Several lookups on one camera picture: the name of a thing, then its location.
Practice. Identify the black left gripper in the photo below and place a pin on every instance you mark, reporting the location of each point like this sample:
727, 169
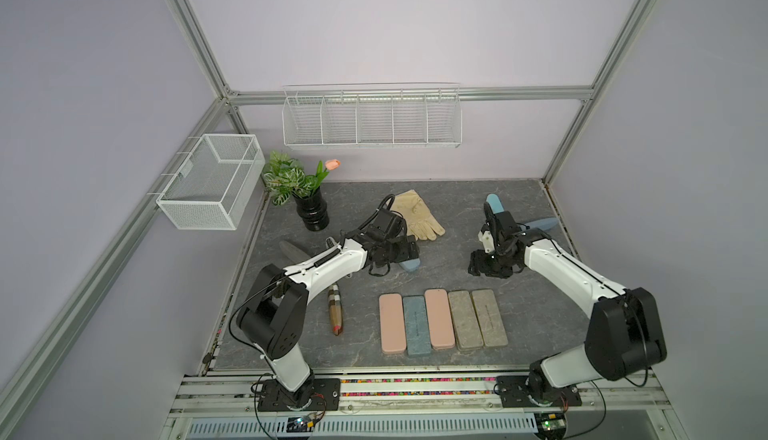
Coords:
403, 250

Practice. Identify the blue brown glasses case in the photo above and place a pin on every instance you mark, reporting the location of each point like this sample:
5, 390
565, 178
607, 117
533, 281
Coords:
545, 224

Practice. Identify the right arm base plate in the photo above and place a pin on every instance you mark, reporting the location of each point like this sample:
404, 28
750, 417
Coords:
535, 391

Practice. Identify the teal grey case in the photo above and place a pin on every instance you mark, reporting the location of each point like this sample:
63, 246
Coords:
416, 326

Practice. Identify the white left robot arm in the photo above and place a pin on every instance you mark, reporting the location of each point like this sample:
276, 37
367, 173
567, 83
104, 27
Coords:
271, 318

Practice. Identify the beige fabric glove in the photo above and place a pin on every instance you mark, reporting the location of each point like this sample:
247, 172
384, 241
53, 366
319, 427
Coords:
419, 220

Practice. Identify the green glasses case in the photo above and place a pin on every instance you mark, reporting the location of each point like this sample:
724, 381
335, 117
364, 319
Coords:
466, 327

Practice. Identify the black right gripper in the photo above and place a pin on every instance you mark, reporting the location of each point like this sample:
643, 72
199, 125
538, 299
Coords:
477, 266

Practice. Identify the beige case black glasses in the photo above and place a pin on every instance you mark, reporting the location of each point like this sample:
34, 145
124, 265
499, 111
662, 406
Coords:
335, 309

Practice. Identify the pink tulip flower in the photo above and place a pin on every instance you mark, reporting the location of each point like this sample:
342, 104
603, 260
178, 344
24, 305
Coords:
331, 165

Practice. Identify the green artificial plant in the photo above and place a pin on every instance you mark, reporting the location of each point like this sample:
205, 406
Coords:
285, 178

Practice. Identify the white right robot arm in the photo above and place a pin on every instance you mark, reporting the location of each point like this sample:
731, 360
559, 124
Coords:
624, 334

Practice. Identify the teal small trowel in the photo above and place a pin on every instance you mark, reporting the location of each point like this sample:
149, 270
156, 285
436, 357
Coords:
494, 203

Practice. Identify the aluminium mounting rail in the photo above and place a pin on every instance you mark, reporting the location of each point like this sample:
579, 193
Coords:
383, 390

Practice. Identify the case with white sunglasses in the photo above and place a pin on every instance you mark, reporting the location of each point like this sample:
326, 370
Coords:
410, 265

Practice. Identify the long white wire shelf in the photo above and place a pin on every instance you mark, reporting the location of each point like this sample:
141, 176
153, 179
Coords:
387, 115

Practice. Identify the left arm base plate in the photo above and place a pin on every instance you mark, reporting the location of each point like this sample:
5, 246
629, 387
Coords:
321, 394

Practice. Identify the aluminium frame post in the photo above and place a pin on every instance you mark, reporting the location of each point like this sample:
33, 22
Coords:
198, 44

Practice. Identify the black glossy vase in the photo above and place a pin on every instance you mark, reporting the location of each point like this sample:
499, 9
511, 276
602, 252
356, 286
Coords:
313, 211

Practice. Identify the pink glasses case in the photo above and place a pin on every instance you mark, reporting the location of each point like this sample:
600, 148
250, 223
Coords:
439, 318

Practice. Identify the white wire basket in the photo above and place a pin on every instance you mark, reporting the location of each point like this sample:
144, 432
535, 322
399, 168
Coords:
212, 187

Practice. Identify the white vented cable duct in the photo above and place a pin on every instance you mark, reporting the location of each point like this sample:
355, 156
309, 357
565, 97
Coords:
363, 426

